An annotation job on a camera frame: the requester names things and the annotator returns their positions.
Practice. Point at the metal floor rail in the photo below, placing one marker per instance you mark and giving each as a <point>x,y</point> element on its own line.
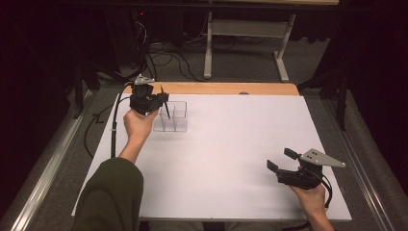
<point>48,166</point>
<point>359,166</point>

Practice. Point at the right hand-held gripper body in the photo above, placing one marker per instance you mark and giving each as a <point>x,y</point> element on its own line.
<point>304,178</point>

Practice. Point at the person's right hand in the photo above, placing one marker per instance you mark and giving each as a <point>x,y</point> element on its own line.
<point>312,199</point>

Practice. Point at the black metal stand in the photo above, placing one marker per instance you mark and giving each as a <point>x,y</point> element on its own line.
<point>342,96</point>
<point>78,89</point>

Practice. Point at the person's left hand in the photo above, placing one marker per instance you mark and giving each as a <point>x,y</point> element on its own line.
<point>138,128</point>

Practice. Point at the white desk frame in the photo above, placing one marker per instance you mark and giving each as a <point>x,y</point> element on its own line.
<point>247,28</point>

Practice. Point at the dark blue paintbrush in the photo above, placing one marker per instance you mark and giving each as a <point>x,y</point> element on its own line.
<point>167,112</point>

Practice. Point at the white table sheet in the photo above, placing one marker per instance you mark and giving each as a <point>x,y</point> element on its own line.
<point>224,154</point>

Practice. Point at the clear plastic divided organizer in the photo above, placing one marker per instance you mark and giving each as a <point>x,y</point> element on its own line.
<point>179,122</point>

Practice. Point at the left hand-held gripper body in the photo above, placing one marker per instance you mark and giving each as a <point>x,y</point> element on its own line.
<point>142,99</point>

